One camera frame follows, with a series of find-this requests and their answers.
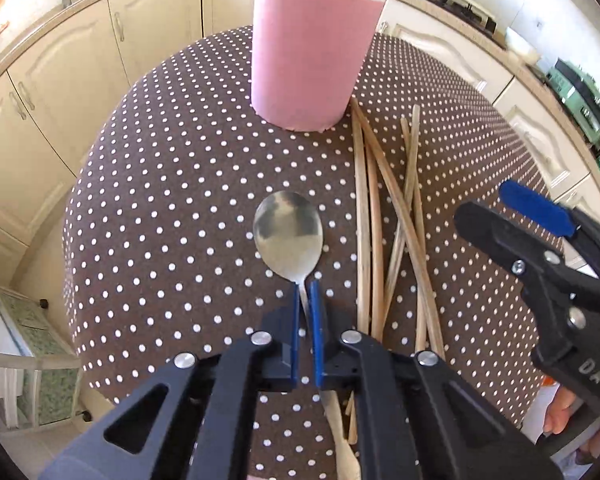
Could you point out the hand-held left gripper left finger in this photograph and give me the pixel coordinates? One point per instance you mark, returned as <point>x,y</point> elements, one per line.
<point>295,330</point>

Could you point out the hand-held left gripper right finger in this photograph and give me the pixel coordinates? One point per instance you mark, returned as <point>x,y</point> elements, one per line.
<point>316,330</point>

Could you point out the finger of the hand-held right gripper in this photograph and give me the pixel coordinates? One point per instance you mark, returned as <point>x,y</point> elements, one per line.
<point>510,250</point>
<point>535,207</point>

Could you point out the pile of wooden chopsticks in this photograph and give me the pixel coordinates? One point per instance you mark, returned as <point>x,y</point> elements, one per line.
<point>364,260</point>

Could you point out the metal spoon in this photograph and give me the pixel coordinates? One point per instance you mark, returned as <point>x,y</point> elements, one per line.
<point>287,235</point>

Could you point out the pink cup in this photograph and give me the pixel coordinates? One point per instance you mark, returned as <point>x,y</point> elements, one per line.
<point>310,50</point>

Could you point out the person's right hand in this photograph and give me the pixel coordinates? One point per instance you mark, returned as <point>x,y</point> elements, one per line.
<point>560,410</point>

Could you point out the green multi cooker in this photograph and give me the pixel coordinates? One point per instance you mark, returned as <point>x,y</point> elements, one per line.
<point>577,95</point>

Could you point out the brown polka dot tablecloth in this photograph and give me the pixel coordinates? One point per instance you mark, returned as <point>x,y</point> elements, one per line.
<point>180,210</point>

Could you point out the white chair with cushion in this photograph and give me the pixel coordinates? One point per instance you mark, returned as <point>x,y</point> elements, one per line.
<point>40,360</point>

